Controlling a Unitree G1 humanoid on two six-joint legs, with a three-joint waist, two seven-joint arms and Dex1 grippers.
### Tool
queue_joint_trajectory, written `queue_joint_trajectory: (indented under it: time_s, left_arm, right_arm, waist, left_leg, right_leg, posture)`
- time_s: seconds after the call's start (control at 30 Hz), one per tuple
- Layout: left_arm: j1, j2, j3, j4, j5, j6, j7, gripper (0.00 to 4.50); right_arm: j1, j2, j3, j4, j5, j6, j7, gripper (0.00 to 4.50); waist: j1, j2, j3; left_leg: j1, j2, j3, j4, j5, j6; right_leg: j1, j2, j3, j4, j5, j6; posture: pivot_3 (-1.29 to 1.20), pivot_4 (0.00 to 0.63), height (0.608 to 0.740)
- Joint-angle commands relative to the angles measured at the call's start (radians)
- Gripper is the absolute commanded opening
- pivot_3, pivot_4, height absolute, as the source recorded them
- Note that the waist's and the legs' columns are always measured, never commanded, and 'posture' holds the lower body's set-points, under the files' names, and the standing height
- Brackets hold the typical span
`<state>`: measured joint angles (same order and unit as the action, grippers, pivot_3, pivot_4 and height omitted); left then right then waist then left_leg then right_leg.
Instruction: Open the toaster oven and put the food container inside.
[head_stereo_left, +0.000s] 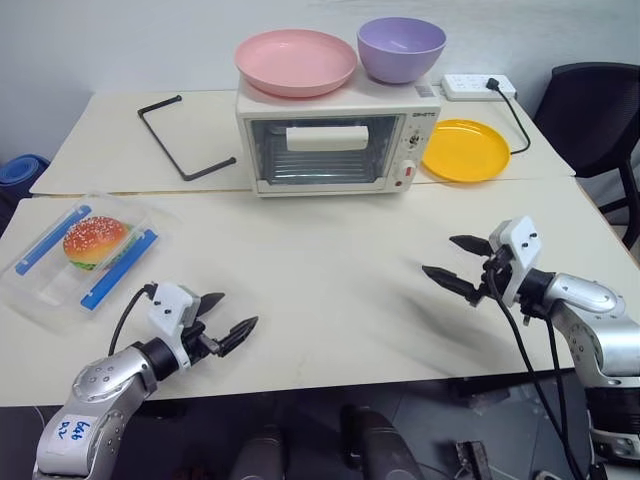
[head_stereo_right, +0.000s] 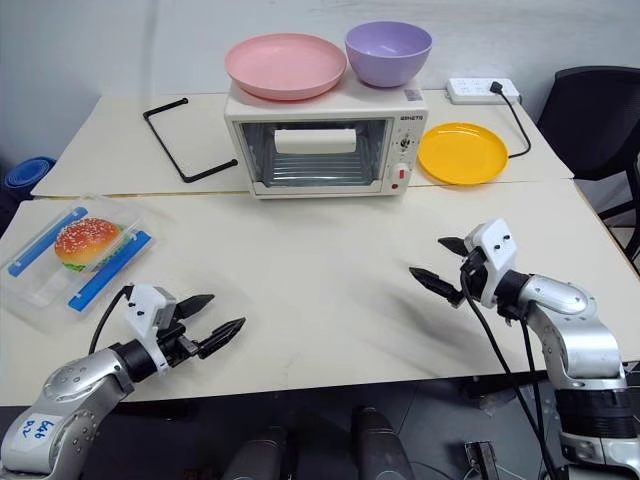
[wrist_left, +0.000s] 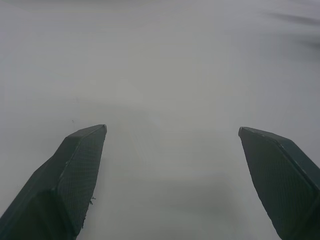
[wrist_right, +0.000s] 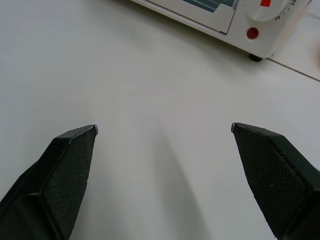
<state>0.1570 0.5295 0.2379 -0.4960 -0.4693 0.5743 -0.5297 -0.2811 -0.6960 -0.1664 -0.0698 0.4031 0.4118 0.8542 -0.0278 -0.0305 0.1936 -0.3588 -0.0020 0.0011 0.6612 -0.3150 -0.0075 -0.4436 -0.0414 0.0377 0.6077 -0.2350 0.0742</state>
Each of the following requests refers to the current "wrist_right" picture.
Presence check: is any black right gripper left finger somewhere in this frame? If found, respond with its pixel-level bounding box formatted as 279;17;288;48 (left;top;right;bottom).
0;124;99;240

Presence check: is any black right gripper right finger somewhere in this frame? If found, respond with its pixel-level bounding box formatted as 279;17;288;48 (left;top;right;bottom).
230;122;320;240

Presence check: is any glass oven door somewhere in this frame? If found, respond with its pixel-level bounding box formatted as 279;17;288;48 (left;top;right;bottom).
129;0;238;35

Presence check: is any dark red indicator light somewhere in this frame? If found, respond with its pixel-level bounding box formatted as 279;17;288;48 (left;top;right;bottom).
246;27;260;41

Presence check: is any white timer dial knob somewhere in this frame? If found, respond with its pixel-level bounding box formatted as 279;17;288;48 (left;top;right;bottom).
246;0;297;22

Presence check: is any white toaster oven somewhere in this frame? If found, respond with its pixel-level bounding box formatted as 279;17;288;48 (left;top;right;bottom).
129;0;314;63

